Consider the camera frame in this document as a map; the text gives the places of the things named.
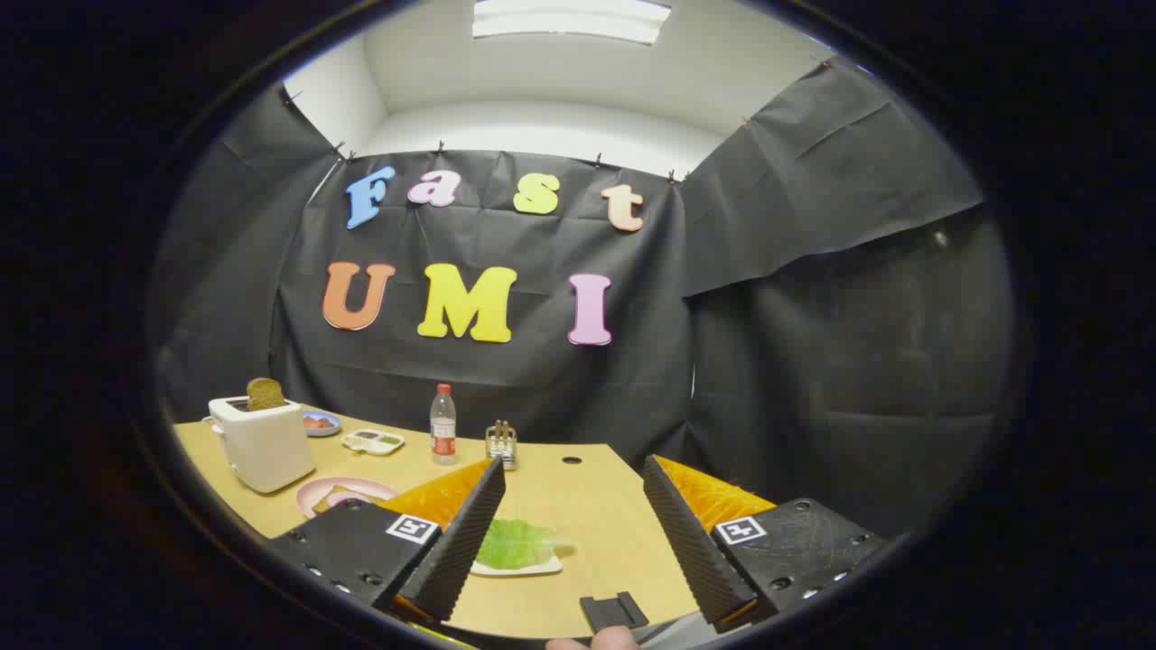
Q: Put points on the small blue dish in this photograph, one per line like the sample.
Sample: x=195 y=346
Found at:
x=323 y=431

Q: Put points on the ceiling light panel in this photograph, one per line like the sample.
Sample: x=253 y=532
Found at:
x=569 y=23

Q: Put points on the white plate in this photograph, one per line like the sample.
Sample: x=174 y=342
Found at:
x=533 y=570

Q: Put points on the round brown bread slice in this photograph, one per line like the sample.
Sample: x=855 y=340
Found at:
x=265 y=395

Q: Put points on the white toaster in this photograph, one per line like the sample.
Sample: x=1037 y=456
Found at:
x=266 y=447

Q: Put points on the pink plate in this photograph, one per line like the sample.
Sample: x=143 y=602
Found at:
x=307 y=496

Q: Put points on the white divided condiment tray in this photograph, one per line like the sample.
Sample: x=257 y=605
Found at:
x=372 y=442

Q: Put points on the square brown bread slice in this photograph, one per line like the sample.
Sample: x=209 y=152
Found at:
x=343 y=496

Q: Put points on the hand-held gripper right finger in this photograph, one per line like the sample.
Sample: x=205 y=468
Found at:
x=695 y=551

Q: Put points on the red tomato slices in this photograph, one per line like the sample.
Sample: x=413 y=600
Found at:
x=318 y=422

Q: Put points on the clear plastic water bottle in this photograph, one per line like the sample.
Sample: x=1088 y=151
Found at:
x=443 y=433

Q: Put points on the green lettuce leaf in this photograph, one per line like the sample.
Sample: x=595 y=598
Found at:
x=515 y=544

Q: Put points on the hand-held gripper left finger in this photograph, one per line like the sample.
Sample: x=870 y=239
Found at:
x=461 y=551

